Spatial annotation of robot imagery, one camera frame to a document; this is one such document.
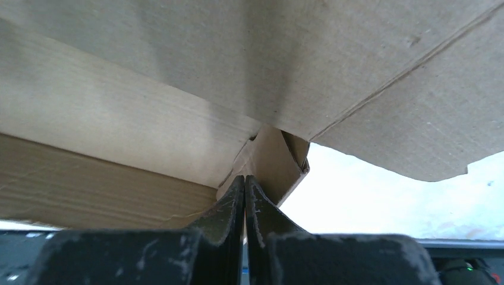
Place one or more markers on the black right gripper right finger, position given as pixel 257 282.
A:
pixel 281 252

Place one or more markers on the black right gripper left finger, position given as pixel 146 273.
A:
pixel 207 251

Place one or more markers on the brown cardboard box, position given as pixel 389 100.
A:
pixel 139 114

